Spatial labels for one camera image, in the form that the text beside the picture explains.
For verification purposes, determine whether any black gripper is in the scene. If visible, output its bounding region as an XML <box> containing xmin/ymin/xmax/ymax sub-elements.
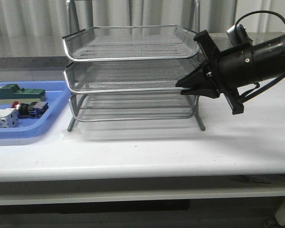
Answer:
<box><xmin>175</xmin><ymin>30</ymin><xmax>254</xmax><ymax>115</ymax></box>

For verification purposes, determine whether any silver mesh tray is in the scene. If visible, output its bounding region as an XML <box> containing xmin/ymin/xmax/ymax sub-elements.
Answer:
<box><xmin>69</xmin><ymin>92</ymin><xmax>199</xmax><ymax>122</ymax></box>
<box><xmin>63</xmin><ymin>25</ymin><xmax>200</xmax><ymax>62</ymax></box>
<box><xmin>64</xmin><ymin>59</ymin><xmax>199</xmax><ymax>94</ymax></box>

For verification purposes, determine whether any red emergency stop button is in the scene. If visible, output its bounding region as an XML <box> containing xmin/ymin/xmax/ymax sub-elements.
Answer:
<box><xmin>11</xmin><ymin>101</ymin><xmax>48</xmax><ymax>118</ymax></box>

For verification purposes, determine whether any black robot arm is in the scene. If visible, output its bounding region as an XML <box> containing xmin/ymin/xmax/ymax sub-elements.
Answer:
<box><xmin>176</xmin><ymin>30</ymin><xmax>285</xmax><ymax>115</ymax></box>

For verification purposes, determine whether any clear tape under rack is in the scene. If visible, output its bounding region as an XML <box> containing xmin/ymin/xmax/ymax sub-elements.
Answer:
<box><xmin>62</xmin><ymin>128</ymin><xmax>85</xmax><ymax>141</ymax></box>

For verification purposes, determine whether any blue plastic tray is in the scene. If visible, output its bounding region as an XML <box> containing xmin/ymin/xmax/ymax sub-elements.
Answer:
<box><xmin>0</xmin><ymin>81</ymin><xmax>70</xmax><ymax>139</ymax></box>

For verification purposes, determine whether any white circuit breaker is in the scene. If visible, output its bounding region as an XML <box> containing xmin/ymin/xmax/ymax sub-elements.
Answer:
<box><xmin>0</xmin><ymin>108</ymin><xmax>19</xmax><ymax>128</ymax></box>

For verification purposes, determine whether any dark background counter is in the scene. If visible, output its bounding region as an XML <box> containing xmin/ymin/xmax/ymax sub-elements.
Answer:
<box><xmin>0</xmin><ymin>32</ymin><xmax>285</xmax><ymax>71</ymax></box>

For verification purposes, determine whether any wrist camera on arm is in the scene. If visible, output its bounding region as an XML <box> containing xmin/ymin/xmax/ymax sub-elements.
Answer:
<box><xmin>227</xmin><ymin>24</ymin><xmax>253</xmax><ymax>47</ymax></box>

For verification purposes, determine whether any grey metal rack frame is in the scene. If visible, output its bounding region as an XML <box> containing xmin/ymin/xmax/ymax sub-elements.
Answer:
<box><xmin>66</xmin><ymin>0</ymin><xmax>206</xmax><ymax>132</ymax></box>

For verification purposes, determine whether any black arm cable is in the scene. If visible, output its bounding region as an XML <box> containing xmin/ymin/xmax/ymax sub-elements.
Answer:
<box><xmin>232</xmin><ymin>10</ymin><xmax>285</xmax><ymax>105</ymax></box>

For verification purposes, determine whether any green electrical switch module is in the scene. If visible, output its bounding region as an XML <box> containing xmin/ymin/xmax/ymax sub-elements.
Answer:
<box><xmin>0</xmin><ymin>84</ymin><xmax>46</xmax><ymax>105</ymax></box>

